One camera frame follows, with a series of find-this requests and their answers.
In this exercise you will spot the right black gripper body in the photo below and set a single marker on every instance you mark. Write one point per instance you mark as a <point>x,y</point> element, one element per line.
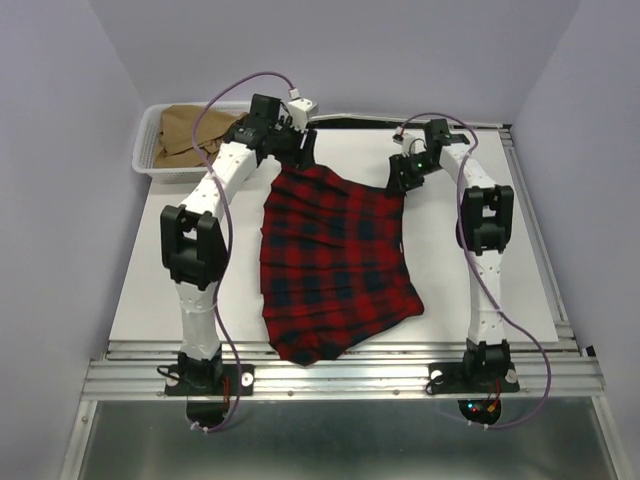
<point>416,167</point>

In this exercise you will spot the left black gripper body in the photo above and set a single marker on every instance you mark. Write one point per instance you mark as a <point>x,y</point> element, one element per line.
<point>286,142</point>

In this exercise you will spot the red plaid pleated skirt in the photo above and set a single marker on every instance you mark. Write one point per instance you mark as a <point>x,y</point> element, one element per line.
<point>332,266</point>

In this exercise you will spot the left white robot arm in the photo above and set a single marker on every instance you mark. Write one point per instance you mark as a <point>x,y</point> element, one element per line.
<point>193,248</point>

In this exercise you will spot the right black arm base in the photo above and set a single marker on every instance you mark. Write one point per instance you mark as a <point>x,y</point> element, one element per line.
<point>478,372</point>

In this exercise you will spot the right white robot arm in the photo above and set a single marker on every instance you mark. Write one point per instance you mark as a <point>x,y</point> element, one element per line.
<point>484,217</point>

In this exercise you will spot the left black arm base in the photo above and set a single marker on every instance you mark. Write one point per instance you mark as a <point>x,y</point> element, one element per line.
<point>189,377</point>

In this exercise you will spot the tan folded skirt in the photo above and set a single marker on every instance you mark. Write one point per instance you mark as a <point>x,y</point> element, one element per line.
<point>174,148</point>

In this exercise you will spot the white plastic laundry basket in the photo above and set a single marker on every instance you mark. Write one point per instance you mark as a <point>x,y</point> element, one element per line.
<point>143,155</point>

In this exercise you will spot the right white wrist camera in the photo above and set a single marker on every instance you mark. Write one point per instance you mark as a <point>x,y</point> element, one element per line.
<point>407,142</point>

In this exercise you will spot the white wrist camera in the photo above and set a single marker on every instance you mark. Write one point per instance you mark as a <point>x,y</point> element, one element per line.
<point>407,142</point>
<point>301,111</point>

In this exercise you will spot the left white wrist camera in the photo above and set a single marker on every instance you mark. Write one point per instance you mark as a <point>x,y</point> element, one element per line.
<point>301,111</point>

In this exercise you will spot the aluminium rail frame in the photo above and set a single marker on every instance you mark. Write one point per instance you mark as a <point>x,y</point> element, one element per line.
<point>365,415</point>

